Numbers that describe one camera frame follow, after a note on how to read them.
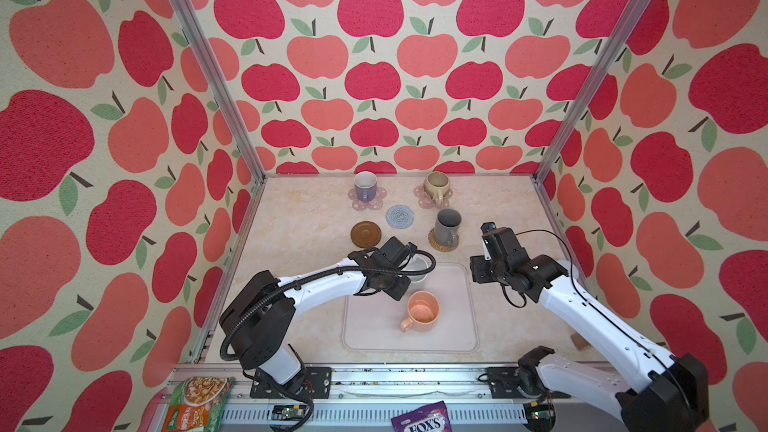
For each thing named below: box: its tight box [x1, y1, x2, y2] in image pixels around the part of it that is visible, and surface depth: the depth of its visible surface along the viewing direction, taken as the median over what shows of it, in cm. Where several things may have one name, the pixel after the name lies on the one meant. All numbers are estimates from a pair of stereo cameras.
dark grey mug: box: [434, 208, 462, 248], surface depth 96 cm
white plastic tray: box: [343, 262, 479, 353], surface depth 84 cm
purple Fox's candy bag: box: [391, 400, 453, 432], surface depth 70 cm
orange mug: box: [400, 290, 441, 333], surface depth 82 cm
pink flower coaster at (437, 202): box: [413, 186, 453, 209], surface depth 114 cm
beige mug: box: [423, 171, 450, 206], surface depth 110 cm
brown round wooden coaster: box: [350, 220, 382, 248], surface depth 106 cm
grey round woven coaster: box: [385, 204, 415, 229], surface depth 110 cm
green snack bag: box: [162, 376, 236, 432], surface depth 72 cm
